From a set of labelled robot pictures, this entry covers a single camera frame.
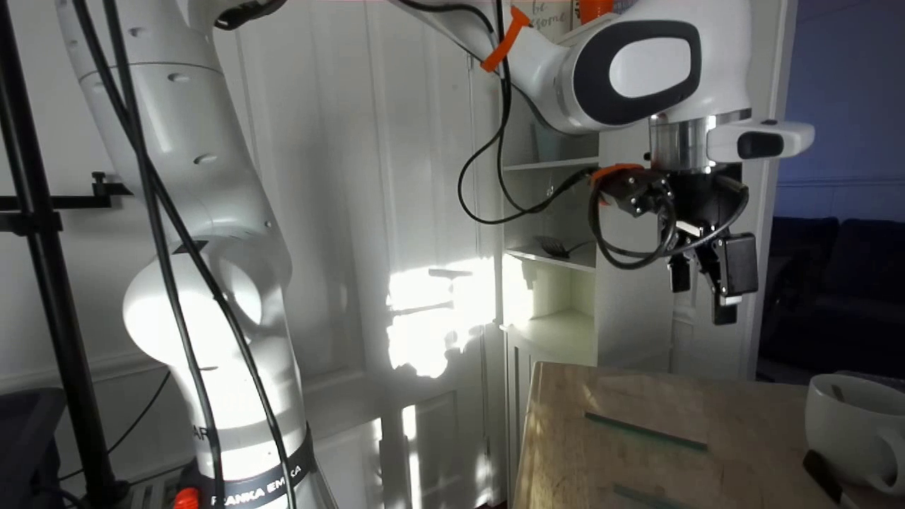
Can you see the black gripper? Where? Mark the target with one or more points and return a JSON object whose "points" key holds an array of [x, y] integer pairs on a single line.
{"points": [[704, 202]]}

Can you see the Ziploc bag with green seal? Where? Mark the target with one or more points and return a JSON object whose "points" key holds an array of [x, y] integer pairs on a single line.
{"points": [[647, 430]]}

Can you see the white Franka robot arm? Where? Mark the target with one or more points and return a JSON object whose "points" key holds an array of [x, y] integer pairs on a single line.
{"points": [[199, 188]]}

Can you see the dark sofa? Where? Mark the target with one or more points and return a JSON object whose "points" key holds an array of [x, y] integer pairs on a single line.
{"points": [[839, 291]]}

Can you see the white shelf cabinet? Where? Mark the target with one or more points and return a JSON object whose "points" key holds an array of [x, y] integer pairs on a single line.
{"points": [[566, 328]]}

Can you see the white ceramic mug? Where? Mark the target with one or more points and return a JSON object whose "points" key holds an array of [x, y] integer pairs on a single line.
{"points": [[852, 426]]}

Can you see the red stop button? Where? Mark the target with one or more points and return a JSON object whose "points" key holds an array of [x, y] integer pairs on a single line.
{"points": [[187, 499]]}

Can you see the black tripod stand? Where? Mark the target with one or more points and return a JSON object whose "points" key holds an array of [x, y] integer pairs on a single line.
{"points": [[47, 264]]}

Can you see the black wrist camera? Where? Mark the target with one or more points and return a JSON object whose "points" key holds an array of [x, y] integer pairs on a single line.
{"points": [[740, 266]]}

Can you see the white door frame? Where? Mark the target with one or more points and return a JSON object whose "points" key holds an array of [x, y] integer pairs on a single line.
{"points": [[769, 236]]}

